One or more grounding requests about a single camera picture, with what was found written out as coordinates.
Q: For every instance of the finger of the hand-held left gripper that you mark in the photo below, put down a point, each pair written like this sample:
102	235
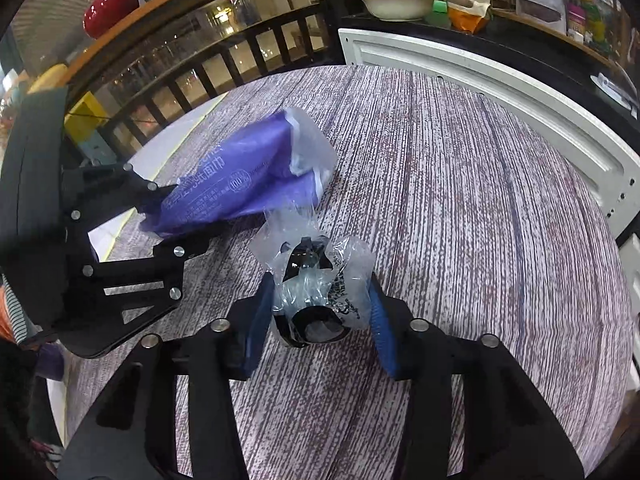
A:
150	270
115	195

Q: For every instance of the orange snack packet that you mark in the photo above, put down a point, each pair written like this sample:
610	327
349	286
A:
467	21

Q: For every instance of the cream enamel basin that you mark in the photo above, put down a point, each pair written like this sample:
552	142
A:
397	6

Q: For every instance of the black wooden railing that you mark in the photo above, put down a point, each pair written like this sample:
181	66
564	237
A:
260	45

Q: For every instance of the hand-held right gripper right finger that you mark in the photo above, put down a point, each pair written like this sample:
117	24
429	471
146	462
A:
381	330

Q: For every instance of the purple plastic tissue package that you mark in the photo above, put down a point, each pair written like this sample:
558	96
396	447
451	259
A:
240	175

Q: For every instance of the curved wooden counter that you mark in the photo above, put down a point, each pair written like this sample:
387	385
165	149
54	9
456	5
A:
165	7

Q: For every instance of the small green container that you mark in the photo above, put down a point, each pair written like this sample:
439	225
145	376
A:
439	12

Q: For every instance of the yellow and white bowl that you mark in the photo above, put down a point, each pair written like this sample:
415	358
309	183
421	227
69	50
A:
47	77

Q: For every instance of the purple paper cup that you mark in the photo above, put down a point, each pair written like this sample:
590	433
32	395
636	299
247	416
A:
50	362

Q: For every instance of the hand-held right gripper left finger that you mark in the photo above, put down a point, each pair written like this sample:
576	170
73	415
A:
260	320

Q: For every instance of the clear printed plastic wrapper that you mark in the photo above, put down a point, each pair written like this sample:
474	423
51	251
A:
320	285

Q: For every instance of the wooden goods shelf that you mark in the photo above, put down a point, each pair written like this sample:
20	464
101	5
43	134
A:
550	35

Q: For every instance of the white panelled board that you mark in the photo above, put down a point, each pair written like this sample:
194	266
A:
500	75

